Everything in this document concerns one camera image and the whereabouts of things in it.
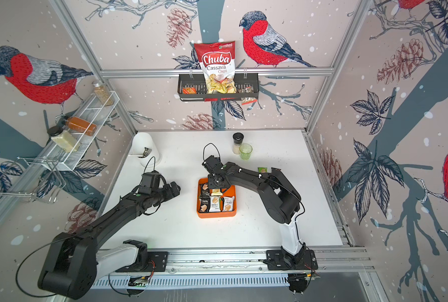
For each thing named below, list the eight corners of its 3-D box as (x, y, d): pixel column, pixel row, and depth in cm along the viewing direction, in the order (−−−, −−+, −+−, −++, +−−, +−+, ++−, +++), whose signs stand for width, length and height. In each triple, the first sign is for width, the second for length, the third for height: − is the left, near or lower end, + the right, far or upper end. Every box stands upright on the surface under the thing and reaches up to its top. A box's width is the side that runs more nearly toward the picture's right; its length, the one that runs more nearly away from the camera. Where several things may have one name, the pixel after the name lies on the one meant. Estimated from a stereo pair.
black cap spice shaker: (230, 154, 111) (230, 140, 101) (234, 145, 116) (234, 130, 106) (239, 156, 110) (240, 142, 100) (242, 147, 115) (243, 132, 105)
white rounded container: (138, 167, 104) (126, 150, 92) (145, 150, 113) (135, 132, 101) (158, 167, 104) (149, 150, 92) (164, 150, 113) (156, 132, 101)
